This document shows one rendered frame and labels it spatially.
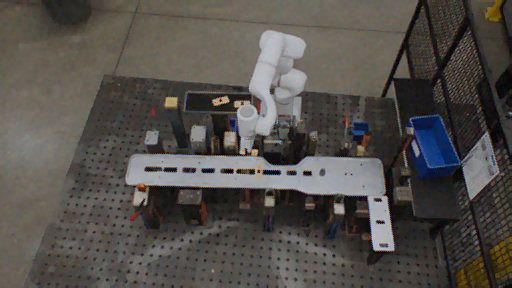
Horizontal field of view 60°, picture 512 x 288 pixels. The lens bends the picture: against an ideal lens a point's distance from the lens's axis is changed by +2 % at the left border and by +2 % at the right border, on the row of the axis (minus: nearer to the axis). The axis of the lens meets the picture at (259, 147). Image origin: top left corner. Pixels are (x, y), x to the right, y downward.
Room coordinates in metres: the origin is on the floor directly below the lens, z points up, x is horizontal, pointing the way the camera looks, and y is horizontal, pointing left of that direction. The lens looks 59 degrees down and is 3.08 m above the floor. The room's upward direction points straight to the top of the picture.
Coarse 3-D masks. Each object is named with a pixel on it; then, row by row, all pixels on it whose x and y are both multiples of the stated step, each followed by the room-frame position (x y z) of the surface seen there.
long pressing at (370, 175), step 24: (144, 168) 1.11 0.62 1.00; (216, 168) 1.11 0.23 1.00; (240, 168) 1.11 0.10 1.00; (264, 168) 1.11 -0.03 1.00; (288, 168) 1.11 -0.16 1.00; (312, 168) 1.11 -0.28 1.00; (336, 168) 1.11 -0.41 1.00; (360, 168) 1.12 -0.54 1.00; (312, 192) 0.97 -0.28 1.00; (336, 192) 0.97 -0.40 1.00; (360, 192) 0.97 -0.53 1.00; (384, 192) 0.98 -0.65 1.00
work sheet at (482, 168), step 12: (480, 144) 1.05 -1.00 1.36; (492, 144) 0.99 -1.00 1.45; (480, 156) 1.00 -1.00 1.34; (492, 156) 0.95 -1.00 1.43; (468, 168) 1.01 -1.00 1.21; (480, 168) 0.95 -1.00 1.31; (492, 168) 0.90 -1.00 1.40; (468, 180) 0.95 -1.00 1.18; (480, 180) 0.90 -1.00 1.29; (492, 180) 0.86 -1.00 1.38; (468, 192) 0.90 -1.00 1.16; (480, 192) 0.86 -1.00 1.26
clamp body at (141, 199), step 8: (136, 192) 0.94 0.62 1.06; (144, 192) 0.94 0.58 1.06; (136, 200) 0.90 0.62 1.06; (144, 200) 0.91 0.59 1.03; (152, 200) 0.94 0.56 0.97; (136, 208) 0.87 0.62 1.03; (144, 208) 0.87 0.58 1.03; (152, 208) 0.90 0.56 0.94; (144, 216) 0.91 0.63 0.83; (152, 216) 0.88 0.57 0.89; (160, 216) 0.94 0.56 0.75; (144, 224) 0.88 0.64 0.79; (152, 224) 0.88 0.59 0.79; (160, 224) 0.90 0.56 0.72; (160, 232) 0.86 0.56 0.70
